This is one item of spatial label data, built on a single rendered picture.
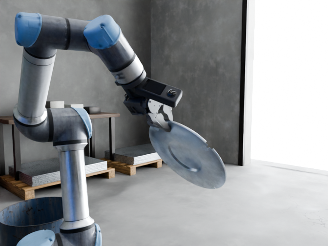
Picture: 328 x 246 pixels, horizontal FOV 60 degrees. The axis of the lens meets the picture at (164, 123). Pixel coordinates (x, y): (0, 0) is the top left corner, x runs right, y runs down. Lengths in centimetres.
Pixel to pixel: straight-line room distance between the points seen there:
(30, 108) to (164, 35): 499
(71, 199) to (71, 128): 24
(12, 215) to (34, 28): 146
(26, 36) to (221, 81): 433
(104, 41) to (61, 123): 43
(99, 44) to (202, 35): 457
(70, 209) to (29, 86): 44
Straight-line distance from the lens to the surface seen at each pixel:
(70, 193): 103
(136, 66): 69
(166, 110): 80
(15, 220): 202
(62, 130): 101
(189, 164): 93
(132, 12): 577
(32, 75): 80
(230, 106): 479
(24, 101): 89
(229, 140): 485
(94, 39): 65
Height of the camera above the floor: 113
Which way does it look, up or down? 6 degrees down
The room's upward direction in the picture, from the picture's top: straight up
